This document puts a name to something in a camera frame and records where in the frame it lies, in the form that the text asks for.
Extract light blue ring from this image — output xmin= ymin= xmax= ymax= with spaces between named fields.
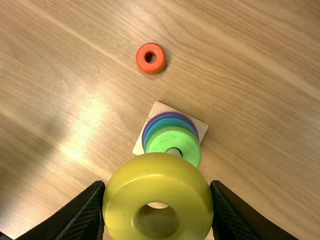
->
xmin=143 ymin=117 xmax=198 ymax=151

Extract purple ring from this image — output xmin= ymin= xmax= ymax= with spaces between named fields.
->
xmin=141 ymin=111 xmax=200 ymax=151

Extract dark blue ring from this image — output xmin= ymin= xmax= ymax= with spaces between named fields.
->
xmin=142 ymin=114 xmax=199 ymax=151

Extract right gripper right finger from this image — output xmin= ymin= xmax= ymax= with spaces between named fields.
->
xmin=209 ymin=179 xmax=300 ymax=240

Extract light green ring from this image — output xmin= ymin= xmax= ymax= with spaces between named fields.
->
xmin=144 ymin=126 xmax=202 ymax=169

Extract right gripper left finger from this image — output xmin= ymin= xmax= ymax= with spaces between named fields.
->
xmin=14 ymin=180 xmax=106 ymax=240

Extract wooden peg base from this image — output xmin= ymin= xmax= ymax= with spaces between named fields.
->
xmin=132 ymin=101 xmax=209 ymax=157

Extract orange ring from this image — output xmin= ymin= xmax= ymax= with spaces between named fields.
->
xmin=135 ymin=42 xmax=167 ymax=75

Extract dark green ring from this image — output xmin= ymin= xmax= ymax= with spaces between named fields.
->
xmin=146 ymin=120 xmax=198 ymax=144

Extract yellow ring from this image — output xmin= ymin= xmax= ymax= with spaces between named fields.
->
xmin=101 ymin=152 xmax=215 ymax=240

